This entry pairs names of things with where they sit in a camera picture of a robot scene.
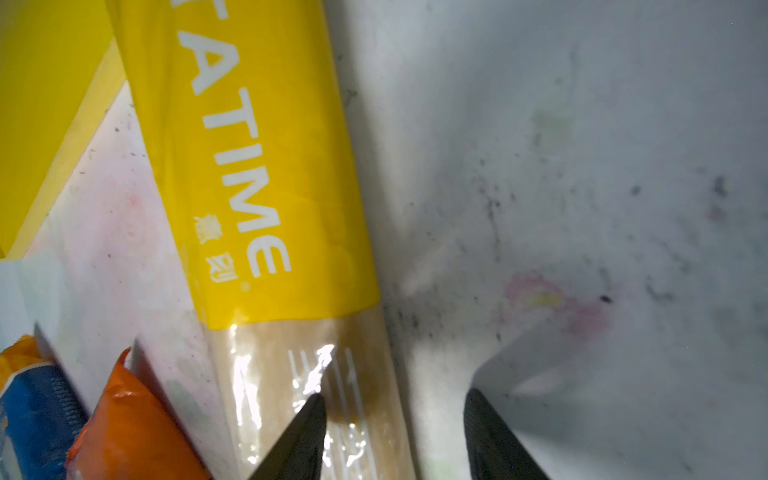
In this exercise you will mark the yellow shelf with coloured boards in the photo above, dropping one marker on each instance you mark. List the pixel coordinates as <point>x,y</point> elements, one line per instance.
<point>60,74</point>

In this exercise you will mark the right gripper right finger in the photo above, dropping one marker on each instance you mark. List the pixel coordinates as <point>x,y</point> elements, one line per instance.
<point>494,452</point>

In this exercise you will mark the yellow spaghetti pack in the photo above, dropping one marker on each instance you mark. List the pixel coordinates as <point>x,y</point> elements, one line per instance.
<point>243,123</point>

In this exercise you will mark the orange Pastatime macaroni bag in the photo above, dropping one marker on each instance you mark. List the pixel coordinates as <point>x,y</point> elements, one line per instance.
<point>130,435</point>

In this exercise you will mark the blue orecchiette pasta bag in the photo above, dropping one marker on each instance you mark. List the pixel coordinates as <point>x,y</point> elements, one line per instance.
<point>41,416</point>

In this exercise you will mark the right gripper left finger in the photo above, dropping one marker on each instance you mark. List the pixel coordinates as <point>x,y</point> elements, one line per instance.
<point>298,453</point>

